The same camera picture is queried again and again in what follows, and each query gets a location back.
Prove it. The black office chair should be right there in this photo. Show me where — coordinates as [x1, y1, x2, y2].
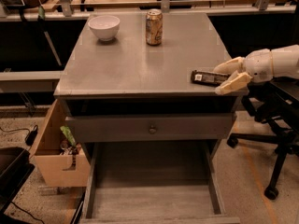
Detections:
[227, 77, 299, 200]

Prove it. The black rxbar chocolate bar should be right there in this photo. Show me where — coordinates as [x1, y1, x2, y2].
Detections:
[191, 70, 229, 86]

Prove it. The light wooden box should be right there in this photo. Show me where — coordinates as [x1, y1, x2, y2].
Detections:
[32, 101, 90, 187]

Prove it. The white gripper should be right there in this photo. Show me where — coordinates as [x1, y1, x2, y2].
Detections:
[213, 49, 273, 95]

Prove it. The black bin at left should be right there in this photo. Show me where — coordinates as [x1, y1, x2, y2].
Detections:
[0, 147, 35, 214]

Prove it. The grey open middle drawer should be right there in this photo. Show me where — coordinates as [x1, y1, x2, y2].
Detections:
[80, 141, 240, 224]

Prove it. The grey wooden drawer cabinet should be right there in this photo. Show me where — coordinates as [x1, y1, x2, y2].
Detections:
[55, 10, 240, 224]

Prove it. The black power adapter with cable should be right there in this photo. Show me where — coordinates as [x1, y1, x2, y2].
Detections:
[0, 125, 38, 147]

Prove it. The gold soda can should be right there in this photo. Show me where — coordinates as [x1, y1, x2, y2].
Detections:
[146, 8, 163, 46]

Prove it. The green item in box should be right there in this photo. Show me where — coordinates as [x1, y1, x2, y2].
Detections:
[60, 126, 77, 147]

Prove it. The metal frame workbench behind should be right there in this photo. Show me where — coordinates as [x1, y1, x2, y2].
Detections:
[1, 0, 249, 96]

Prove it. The grey upper drawer with knob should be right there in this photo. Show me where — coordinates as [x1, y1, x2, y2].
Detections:
[65, 113, 235, 143]

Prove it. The white ceramic bowl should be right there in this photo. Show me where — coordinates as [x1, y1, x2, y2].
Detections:
[88, 15, 121, 41]

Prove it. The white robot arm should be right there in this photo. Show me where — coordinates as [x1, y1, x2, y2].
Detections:
[214, 45, 299, 95]

